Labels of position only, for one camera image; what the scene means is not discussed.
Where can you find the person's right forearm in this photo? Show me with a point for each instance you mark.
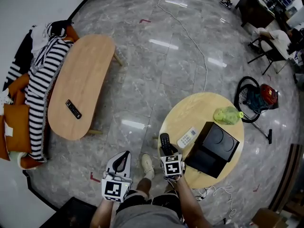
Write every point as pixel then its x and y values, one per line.
pixel 190 203

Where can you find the small orange cushion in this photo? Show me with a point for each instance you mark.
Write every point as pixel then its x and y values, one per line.
pixel 19 85

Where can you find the dark blanket with white stripes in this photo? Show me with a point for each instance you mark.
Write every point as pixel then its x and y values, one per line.
pixel 21 56

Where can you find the person's left shoe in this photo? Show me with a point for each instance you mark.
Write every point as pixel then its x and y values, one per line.
pixel 147 163

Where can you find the person's left leg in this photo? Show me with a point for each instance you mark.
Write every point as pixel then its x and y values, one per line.
pixel 143 186

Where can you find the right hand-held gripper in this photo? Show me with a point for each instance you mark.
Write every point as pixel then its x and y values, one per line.
pixel 172 166

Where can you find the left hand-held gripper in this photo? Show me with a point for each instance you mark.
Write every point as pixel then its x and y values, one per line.
pixel 116 190

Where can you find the white remote control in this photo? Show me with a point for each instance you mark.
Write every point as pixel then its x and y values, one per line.
pixel 187 138

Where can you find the person's black shorts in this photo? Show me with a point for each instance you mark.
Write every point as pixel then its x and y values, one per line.
pixel 133 198

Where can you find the red vacuum cleaner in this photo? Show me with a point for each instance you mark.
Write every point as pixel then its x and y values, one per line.
pixel 268 94

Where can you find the person's left forearm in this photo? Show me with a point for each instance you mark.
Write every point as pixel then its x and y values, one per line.
pixel 102 214

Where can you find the black box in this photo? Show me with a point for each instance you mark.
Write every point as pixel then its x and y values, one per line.
pixel 213 141

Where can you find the black remote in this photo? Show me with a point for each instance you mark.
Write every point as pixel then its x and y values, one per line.
pixel 73 109

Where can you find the oval wooden table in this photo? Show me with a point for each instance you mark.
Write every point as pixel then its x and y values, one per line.
pixel 83 79

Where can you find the vacuum wand with nozzle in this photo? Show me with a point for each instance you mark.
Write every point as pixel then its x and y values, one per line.
pixel 260 129

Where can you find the black chair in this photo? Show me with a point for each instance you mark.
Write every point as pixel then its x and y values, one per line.
pixel 270 53

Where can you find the cardboard box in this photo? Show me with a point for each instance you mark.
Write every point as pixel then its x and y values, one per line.
pixel 268 220

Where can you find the dark wooden desk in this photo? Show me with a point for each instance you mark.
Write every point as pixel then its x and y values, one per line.
pixel 254 8

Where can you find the large orange cushion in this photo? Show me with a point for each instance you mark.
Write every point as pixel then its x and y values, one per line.
pixel 16 127

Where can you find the striped knitted blanket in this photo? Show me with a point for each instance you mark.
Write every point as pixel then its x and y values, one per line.
pixel 40 91

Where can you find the brown wooden platform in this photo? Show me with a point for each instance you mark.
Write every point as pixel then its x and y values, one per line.
pixel 287 177

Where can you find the white cloth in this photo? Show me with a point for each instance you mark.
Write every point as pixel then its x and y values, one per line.
pixel 39 39

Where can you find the green plastic bottle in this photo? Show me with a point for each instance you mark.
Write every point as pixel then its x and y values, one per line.
pixel 225 115

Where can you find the round wooden table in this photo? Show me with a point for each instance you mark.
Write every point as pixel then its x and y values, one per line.
pixel 187 110

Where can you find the large black case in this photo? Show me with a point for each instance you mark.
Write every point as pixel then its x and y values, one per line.
pixel 71 212

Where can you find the pale green cushion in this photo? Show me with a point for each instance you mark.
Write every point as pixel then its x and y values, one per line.
pixel 17 155

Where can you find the person's grey shirt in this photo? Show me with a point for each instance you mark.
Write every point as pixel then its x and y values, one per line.
pixel 147 218

